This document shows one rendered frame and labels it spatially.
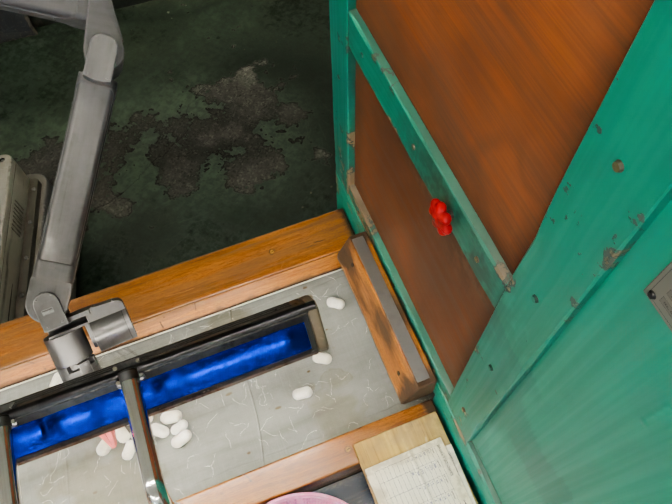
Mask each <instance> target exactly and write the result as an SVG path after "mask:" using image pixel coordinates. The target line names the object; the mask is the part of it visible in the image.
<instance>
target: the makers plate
mask: <svg viewBox="0 0 672 504"><path fill-rule="evenodd" d="M643 291H644V293H645V294H646V296H647V297H648V298H649V300H650V301H651V303H652V304H653V306H654V307H655V309H656V310H657V312H658V313H659V314H660V316H661V317H662V319H663V320H664V322H665V323H666V325H667V326H668V327H669V329H670V330H671V332H672V261H671V262H670V263H669V264H668V265H667V266H666V267H665V269H664V270H663V271H662V272H661V273H660V274H659V275H658V276H657V277H656V278H655V279H654V280H653V281H652V282H651V283H650V284H649V285H648V286H647V287H646V288H645V289H644V290H643Z"/></svg>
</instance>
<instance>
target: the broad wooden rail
mask: <svg viewBox="0 0 672 504"><path fill-rule="evenodd" d="M352 235H355V233H354V231H353V229H352V227H351V224H350V222H349V220H348V218H347V216H346V214H345V212H344V210H343V209H342V208H341V209H337V210H334V211H332V212H329V213H326V214H323V215H320V216H317V217H314V218H311V219H308V220H305V221H302V222H299V223H296V224H293V225H290V226H287V227H284V228H281V229H278V230H276V231H273V232H270V233H267V234H264V235H261V236H258V237H255V238H252V239H249V240H246V241H243V242H240V243H237V244H234V245H231V246H228V247H225V248H223V249H220V250H217V251H214V252H211V253H208V254H205V255H202V256H199V257H196V258H193V259H190V260H187V261H184V262H181V263H178V264H175V265H172V266H170V267H167V268H164V269H161V270H158V271H155V272H152V273H149V274H146V275H143V276H140V277H137V278H134V279H131V280H128V281H125V282H122V283H120V284H117V285H114V286H111V287H108V288H105V289H102V290H99V291H96V292H93V293H90V294H87V295H84V296H81V297H78V298H75V299H72V300H70V304H69V306H68V309H69V311H70V313H71V312H74V311H77V310H79V309H82V308H84V307H87V306H89V305H90V306H91V304H93V305H94V304H97V303H100V302H103V301H106V300H110V299H111V298H120V299H122V300H123V302H124V305H125V306H126V309H127V310H128V314H129V316H130V318H131V321H132V322H133V326H134V328H135V330H136V332H137V336H138V337H135V338H133V339H130V340H128V341H126V342H123V343H121V344H119V345H116V346H114V347H112V348H109V349H107V350H105V351H101V350H100V348H99V347H96V348H95V346H94V345H93V343H92V340H91V338H90V336H89V334H88V332H87V329H86V327H85V326H83V327H82V328H83V330H84V332H85V334H86V337H87V339H88V341H89V343H90V346H91V348H92V350H93V354H95V356H96V355H99V354H102V353H105V352H108V351H111V350H113V349H116V348H119V347H122V346H125V345H127V344H130V343H133V342H136V341H139V340H141V339H144V338H147V337H150V336H153V335H156V334H158V333H161V332H164V331H167V330H170V329H172V328H175V327H178V326H181V325H184V324H187V323H189V322H192V321H195V320H198V319H201V318H203V317H206V316H209V315H212V314H215V313H217V312H220V311H223V310H226V309H229V308H232V307H234V306H237V305H240V304H243V303H246V302H248V301H251V300H254V299H257V298H260V297H262V296H265V295H268V294H271V293H274V292H277V291H279V290H282V289H285V288H288V287H291V286H293V285H296V284H299V283H302V282H305V281H308V280H310V279H313V278H316V277H319V276H322V275H324V274H327V273H330V272H333V271H336V270H338V269H341V268H342V267H341V265H340V263H339V261H338V259H337V255H338V253H339V251H340V250H341V248H342V247H343V245H344V244H345V242H346V241H347V240H348V238H349V237H350V236H352ZM47 336H48V332H47V333H44V330H43V328H42V326H41V324H40V322H37V321H35V320H33V319H32V318H31V317H30V316H29V315H25V316H22V317H20V318H17V319H14V320H11V321H8V322H5V323H2V324H0V390H1V389H4V388H6V387H9V386H12V385H15V384H18V383H20V382H23V381H26V380H29V379H32V378H35V377H37V376H40V375H43V374H46V373H49V372H51V371H54V370H57V369H56V367H55V365H54V363H53V361H52V358H51V356H50V354H49V352H48V350H47V348H46V346H45V344H44V341H43V339H44V338H46V337H47Z"/></svg>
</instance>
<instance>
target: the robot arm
mask: <svg viewBox="0 0 672 504"><path fill-rule="evenodd" d="M0 10H5V11H10V12H14V13H19V14H24V15H29V16H33V17H38V18H43V19H47V20H51V21H56V22H60V23H64V24H66V25H69V26H71V27H74V28H78V29H82V30H85V34H84V43H83V52H84V60H85V65H84V69H83V72H82V71H79V72H78V77H77V81H76V86H75V92H74V98H73V102H72V107H71V111H70V115H69V120H68V124H67V129H66V133H65V137H64V142H63V146H62V151H61V155H60V159H59V164H58V168H57V171H56V177H55V181H54V186H53V190H52V194H51V199H50V203H49V208H48V212H47V216H46V221H45V225H44V230H43V234H42V238H41V241H40V242H41V243H40V246H39V249H38V253H37V257H36V261H35V265H34V270H33V274H32V276H31V278H30V283H29V287H28V291H27V296H26V300H25V309H26V312H27V314H28V315H29V316H30V317H31V318H32V319H33V320H35V321H37V322H40V324H41V326H42V328H43V330H44V333H47V332H48V336H47V337H46V338H44V339H43V341H44V344H45V346H46V348H47V350H48V352H49V354H50V356H51V358H52V361H53V363H54V365H55V367H56V369H57V371H58V373H59V375H60V378H61V380H62V382H66V381H69V380H71V379H74V378H77V377H80V376H83V375H85V374H88V373H91V372H94V371H96V370H99V369H101V368H100V365H99V363H98V361H97V359H96V357H95V354H93V350H92V348H91V346H90V343H89V341H88V339H87V337H86V334H85V332H84V330H83V328H82V327H83V326H85V327H86V329H87V332H88V334H89V336H90V338H91V340H92V343H93V345H94V346H95V348H96V347H99V348H100V350H101V351H105V350H107V349H109V348H112V347H114V346H116V345H119V344H121V343H123V342H126V341H128V340H130V339H133V338H135V337H138V336H137V332H136V330H135V328H134V326H133V322H132V321H131V318H130V316H129V314H128V310H127V309H126V306H125V305H124V302H123V300H122V299H120V298H111V299H110V300H106V301H103V302H100V303H97V304H94V305H93V304H91V306H90V305H89V306H87V307H84V308H82V309H79V310H77V311H74V312H71V313H70V311H69V309H68V306H69V304H70V300H71V295H72V291H73V286H74V282H75V280H74V279H75V275H76V270H77V266H78V261H79V257H80V252H81V248H82V243H83V238H84V234H85V229H86V225H87V221H88V216H89V212H90V207H91V203H92V198H93V194H94V189H95V185H96V181H97V176H98V172H99V167H100V163H101V158H102V154H103V150H104V145H105V141H106V136H107V132H108V127H109V123H110V118H111V116H112V110H113V106H114V102H115V97H116V93H117V88H118V83H117V82H116V81H114V80H115V78H117V77H118V76H119V75H120V73H121V72H122V69H123V62H124V47H123V37H122V34H121V31H120V27H119V24H118V20H117V17H116V14H115V10H114V7H113V3H112V0H0Z"/></svg>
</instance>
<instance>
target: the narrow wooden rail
mask: <svg viewBox="0 0 672 504"><path fill-rule="evenodd" d="M432 412H436V413H437V415H438V417H439V420H440V422H441V424H442V426H443V428H445V426H444V424H443V422H442V419H441V417H440V415H439V413H438V411H437V409H436V406H435V404H434V402H433V400H432V399H430V400H427V401H424V402H422V403H419V404H417V405H414V406H412V407H409V408H407V409H404V410H402V411H399V412H397V413H394V414H392V415H389V416H387V417H384V418H382V419H379V420H377V421H374V422H372V423H369V424H367V425H364V426H362V427H359V428H357V429H354V430H352V431H349V432H347V433H344V434H342V435H339V436H337V437H334V438H332V439H329V440H327V441H324V442H322V443H319V444H317V445H314V446H312V447H309V448H307V449H304V450H302V451H299V452H297V453H294V454H292V455H289V456H287V457H284V458H282V459H279V460H277V461H274V462H272V463H269V464H267V465H264V466H262V467H259V468H257V469H254V470H252V471H249V472H246V473H244V474H241V475H239V476H236V477H234V478H231V479H229V480H226V481H224V482H221V483H219V484H216V485H214V486H211V487H209V488H206V489H204V490H201V491H199V492H196V493H194V494H191V495H189V496H186V497H184V498H181V499H179V500H176V502H178V503H180V504H266V503H268V502H270V501H272V500H274V499H276V498H279V497H281V496H284V495H288V494H293V493H300V492H313V491H316V490H318V489H321V488H323V487H325V486H328V485H330V484H333V483H335V482H338V481H340V480H342V479H345V478H347V477H350V476H352V475H355V474H357V473H359V472H362V468H361V466H360V463H359V461H358V458H357V456H356V453H355V450H354V448H353V444H355V443H358V442H360V441H363V440H365V439H368V438H370V437H373V436H375V435H378V434H380V433H383V432H385V431H388V430H390V429H393V428H395V427H398V426H400V425H403V424H405V423H408V422H410V421H413V420H415V419H417V418H420V417H422V416H425V415H427V414H430V413H432Z"/></svg>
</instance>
